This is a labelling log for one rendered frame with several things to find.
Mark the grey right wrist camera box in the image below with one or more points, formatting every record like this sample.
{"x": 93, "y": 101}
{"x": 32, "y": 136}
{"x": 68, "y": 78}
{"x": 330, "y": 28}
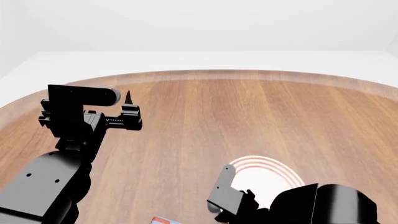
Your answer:
{"x": 225, "y": 191}

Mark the white plate with red rings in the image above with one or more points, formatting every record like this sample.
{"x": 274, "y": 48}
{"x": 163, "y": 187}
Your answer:
{"x": 267, "y": 177}

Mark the blue and red pudding box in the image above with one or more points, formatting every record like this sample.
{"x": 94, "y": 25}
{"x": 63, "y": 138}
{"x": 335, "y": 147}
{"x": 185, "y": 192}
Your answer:
{"x": 164, "y": 220}

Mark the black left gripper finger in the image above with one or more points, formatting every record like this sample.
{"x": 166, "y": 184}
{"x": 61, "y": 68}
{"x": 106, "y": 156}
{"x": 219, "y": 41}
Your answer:
{"x": 45, "y": 114}
{"x": 132, "y": 116}

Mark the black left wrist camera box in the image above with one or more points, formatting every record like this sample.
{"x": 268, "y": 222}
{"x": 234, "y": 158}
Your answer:
{"x": 81, "y": 95}

